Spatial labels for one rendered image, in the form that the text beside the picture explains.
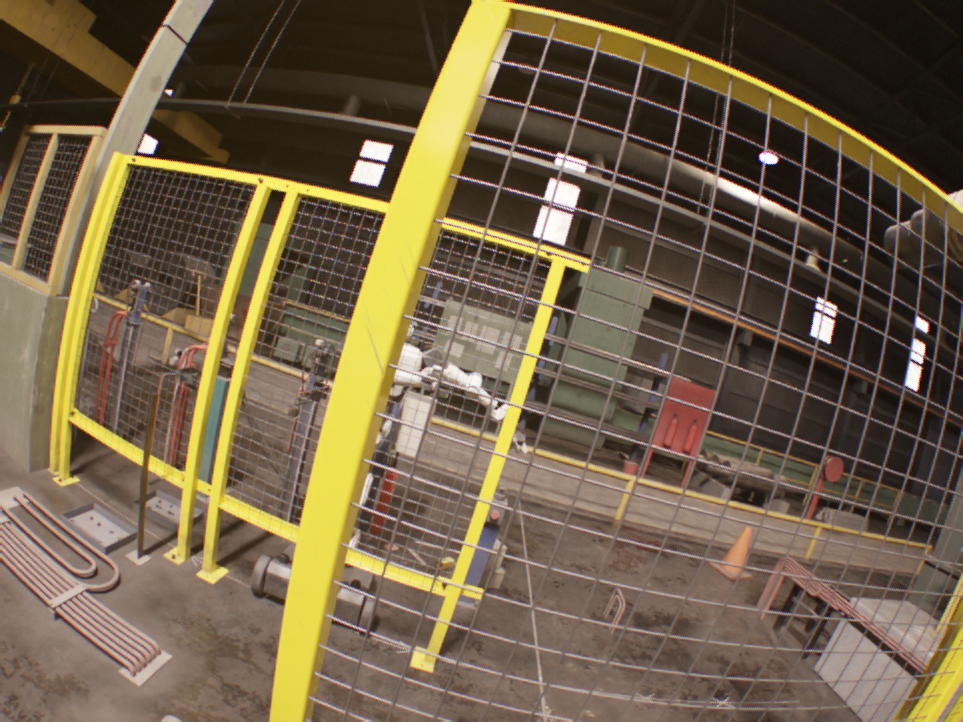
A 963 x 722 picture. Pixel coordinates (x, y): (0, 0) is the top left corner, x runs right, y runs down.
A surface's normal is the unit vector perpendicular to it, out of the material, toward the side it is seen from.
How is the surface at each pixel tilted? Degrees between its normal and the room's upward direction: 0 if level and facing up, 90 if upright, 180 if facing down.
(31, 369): 90
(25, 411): 90
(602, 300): 90
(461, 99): 90
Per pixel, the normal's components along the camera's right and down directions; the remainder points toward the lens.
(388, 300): -0.08, 0.00
